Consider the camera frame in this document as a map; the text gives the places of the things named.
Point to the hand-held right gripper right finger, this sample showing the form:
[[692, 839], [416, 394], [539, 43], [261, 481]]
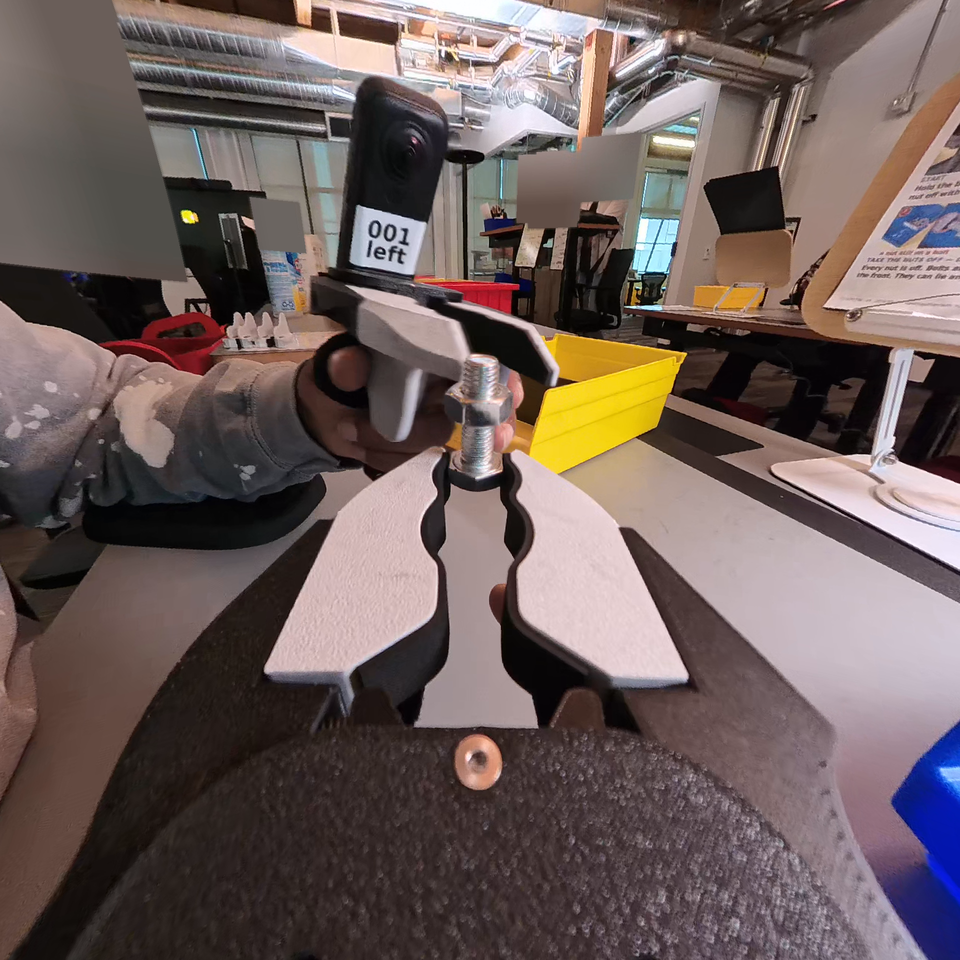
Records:
[[592, 592]]

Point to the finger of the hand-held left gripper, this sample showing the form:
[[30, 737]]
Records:
[[510, 345], [412, 334]]

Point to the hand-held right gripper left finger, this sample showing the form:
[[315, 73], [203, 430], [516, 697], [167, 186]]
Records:
[[367, 585]]

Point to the steel hex nut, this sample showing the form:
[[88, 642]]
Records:
[[480, 409]]

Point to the steel hex bolt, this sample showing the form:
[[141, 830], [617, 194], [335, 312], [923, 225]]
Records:
[[480, 446]]

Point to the blue plastic bin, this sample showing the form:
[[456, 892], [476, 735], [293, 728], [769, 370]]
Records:
[[934, 795]]

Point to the person's left forearm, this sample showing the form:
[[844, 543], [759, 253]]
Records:
[[150, 435]]

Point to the person's right hand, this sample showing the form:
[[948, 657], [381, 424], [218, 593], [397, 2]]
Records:
[[499, 604]]

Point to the person's left hand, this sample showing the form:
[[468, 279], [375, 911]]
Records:
[[352, 442]]

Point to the red plastic bin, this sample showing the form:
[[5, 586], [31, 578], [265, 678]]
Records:
[[487, 294]]

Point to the black floor lamp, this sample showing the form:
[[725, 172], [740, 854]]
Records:
[[466, 210]]

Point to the black office chair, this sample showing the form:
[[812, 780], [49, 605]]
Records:
[[600, 292]]

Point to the white printed finger part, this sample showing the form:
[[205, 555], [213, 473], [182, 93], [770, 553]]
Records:
[[250, 334], [233, 337], [267, 332], [283, 332]]

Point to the white blue wipes canister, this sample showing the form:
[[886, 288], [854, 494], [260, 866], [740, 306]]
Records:
[[285, 289]]

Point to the black machine cabinet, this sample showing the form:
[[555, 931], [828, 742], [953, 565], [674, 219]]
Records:
[[202, 255]]

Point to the small yellow plastic bin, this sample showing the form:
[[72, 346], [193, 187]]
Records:
[[712, 296]]

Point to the wooden top office desk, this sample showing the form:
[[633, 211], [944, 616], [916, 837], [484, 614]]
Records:
[[750, 319]]

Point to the wooden board with black panel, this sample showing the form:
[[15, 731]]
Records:
[[750, 255]]

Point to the instruction board on white stand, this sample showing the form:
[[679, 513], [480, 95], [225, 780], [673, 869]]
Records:
[[900, 247]]

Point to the silver air duct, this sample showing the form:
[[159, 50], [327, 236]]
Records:
[[712, 56], [225, 67]]

